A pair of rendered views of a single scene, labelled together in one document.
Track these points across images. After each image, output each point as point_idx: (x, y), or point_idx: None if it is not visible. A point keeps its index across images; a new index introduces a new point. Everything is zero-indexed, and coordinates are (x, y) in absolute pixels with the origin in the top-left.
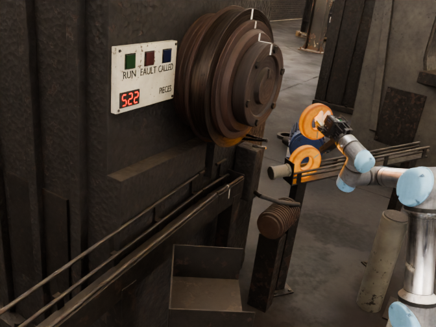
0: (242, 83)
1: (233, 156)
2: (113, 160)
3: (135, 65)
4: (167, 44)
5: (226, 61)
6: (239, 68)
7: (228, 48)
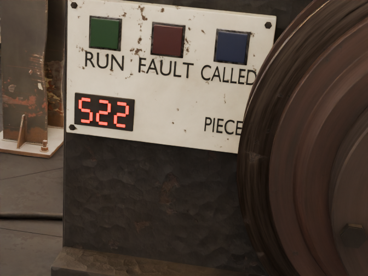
0: (339, 163)
1: None
2: (79, 225)
3: (116, 44)
4: (236, 20)
5: (323, 87)
6: (359, 118)
7: (333, 47)
